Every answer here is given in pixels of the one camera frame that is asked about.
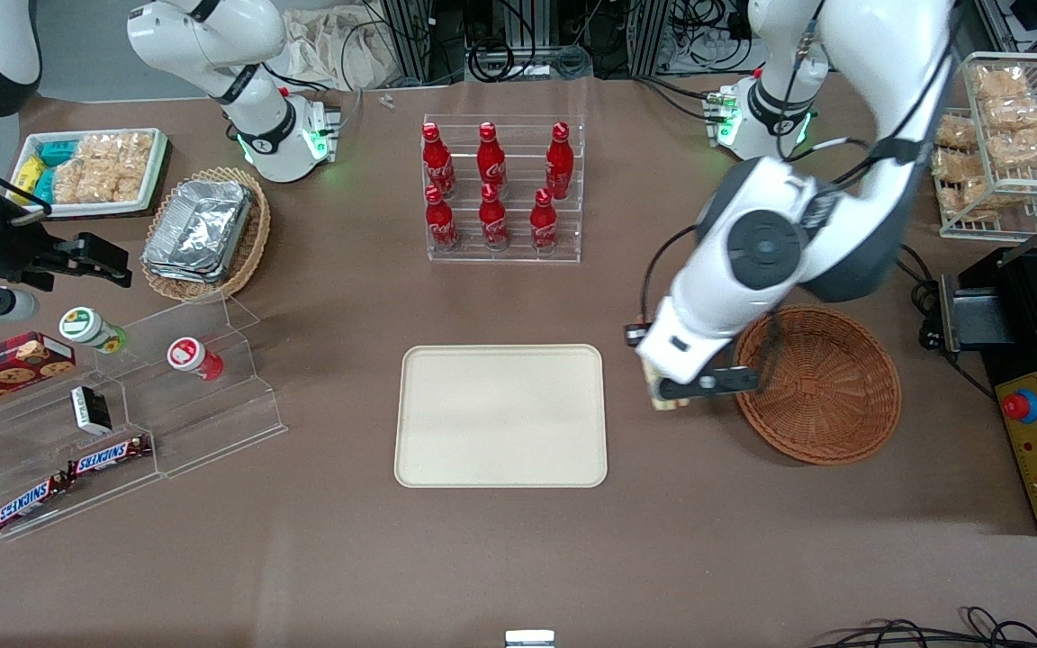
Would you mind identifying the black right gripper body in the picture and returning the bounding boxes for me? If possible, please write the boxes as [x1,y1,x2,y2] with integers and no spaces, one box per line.
[0,216,59,318]

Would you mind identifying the triangular sandwich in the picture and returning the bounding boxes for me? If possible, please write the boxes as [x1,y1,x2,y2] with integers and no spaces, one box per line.
[643,358,694,412]

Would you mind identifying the white rectangular snack tray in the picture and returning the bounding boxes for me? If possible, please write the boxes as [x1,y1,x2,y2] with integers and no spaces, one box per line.
[11,128,169,220]

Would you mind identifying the round brown wicker basket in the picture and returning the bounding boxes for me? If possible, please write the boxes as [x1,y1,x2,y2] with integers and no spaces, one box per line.
[732,306,903,466]

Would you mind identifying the oval light wicker basket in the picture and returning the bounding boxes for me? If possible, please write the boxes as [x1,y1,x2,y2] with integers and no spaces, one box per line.
[140,166,273,303]

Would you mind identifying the beige plastic tray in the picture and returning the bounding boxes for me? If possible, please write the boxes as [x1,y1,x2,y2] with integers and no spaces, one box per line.
[393,345,609,489]

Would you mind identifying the green lid drink bottle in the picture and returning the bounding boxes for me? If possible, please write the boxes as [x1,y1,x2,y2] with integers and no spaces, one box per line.
[59,306,129,355]

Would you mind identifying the rice cracker bag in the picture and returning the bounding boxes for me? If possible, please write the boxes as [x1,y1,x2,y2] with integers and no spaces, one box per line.
[50,162,143,204]
[76,131,156,179]

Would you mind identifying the stacked aluminium foil containers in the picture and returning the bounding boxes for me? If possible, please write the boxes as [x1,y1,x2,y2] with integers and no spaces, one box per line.
[142,178,255,284]

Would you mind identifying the red cookie box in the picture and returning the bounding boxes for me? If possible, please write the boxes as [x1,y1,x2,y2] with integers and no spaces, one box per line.
[0,331,77,418]

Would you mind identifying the red lid drink bottle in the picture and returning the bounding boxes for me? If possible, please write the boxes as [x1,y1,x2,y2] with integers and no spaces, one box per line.
[167,336,225,382]

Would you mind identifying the small black chocolate box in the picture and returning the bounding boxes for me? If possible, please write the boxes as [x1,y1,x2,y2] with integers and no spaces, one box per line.
[70,385,113,436]

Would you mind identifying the red cola bottle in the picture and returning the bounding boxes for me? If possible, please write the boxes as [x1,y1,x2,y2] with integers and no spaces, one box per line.
[478,183,511,252]
[421,122,457,200]
[545,121,576,201]
[476,121,509,194]
[424,185,462,254]
[529,187,561,256]

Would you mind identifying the clear acrylic bottle rack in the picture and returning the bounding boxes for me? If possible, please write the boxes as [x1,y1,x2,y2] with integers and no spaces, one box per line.
[421,113,588,266]

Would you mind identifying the Snickers bar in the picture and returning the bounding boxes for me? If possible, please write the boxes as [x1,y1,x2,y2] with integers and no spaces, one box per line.
[66,435,153,479]
[0,474,70,535]

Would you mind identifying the clear acrylic stepped shelf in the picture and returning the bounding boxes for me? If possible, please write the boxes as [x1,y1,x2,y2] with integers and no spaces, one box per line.
[0,292,288,544]

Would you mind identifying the black power adapter box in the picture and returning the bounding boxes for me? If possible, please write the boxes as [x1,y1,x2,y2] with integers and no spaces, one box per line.
[936,270,1007,354]

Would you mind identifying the fried cracker bag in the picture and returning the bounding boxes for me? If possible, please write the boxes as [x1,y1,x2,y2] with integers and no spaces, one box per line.
[982,94,1037,132]
[972,63,1037,102]
[942,176,1023,223]
[989,124,1037,172]
[936,114,978,150]
[931,147,975,183]

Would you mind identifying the beige cloth bag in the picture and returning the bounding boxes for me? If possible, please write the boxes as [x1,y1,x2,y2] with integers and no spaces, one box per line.
[277,5,398,92]

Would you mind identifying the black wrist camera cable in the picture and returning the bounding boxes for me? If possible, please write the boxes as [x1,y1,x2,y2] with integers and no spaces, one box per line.
[639,0,944,330]

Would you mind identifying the black power cable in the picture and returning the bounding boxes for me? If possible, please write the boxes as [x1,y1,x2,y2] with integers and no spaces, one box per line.
[897,241,996,399]

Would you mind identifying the black left base cable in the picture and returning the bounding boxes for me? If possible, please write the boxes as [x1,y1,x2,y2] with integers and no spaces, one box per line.
[634,74,723,123]

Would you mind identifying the black base cable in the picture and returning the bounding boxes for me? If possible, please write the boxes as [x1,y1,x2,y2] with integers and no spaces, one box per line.
[634,74,723,123]
[259,18,366,138]

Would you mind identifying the black right base cable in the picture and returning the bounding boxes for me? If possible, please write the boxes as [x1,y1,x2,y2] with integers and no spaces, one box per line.
[259,18,366,138]

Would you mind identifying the black floor cables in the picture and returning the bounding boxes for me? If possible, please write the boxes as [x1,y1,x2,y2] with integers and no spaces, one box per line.
[811,606,1037,648]

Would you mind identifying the black background cable bundle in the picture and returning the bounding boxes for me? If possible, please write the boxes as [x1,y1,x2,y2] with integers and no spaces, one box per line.
[460,0,596,84]

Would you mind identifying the white wire rack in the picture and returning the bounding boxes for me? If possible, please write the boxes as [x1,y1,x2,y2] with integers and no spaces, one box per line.
[928,51,1037,240]

